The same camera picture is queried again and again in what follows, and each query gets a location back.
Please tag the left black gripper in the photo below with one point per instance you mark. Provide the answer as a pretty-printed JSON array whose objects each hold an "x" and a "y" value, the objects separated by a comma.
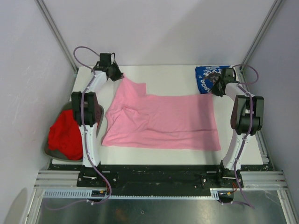
[{"x": 119, "y": 75}]

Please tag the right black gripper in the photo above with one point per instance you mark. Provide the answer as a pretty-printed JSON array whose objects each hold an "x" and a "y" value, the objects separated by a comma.
[{"x": 214, "y": 90}]

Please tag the pink t shirt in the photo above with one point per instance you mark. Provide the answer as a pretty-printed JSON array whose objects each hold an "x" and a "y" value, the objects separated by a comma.
[{"x": 138, "y": 119}]

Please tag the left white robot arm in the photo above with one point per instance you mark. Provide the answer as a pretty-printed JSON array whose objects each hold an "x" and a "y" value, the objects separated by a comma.
[{"x": 87, "y": 112}]

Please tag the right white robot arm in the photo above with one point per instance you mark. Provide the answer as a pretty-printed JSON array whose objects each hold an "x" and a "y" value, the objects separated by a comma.
[{"x": 246, "y": 118}]

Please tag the folded blue printed t shirt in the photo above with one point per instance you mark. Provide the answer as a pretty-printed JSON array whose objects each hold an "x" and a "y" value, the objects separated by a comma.
[{"x": 206, "y": 76}]

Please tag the red t shirt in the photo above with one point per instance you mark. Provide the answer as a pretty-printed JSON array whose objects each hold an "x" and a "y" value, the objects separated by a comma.
[{"x": 65, "y": 137}]

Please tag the grey plastic tray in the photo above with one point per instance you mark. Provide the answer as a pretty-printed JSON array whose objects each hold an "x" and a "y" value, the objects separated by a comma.
[{"x": 56, "y": 154}]

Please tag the right aluminium frame post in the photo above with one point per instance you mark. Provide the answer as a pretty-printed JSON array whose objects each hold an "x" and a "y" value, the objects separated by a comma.
[{"x": 272, "y": 13}]

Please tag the aluminium frame post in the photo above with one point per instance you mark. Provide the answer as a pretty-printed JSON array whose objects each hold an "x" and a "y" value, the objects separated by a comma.
[
  {"x": 272, "y": 13},
  {"x": 54, "y": 29}
]

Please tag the left aluminium frame post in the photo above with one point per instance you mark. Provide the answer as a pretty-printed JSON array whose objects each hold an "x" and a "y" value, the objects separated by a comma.
[{"x": 54, "y": 29}]

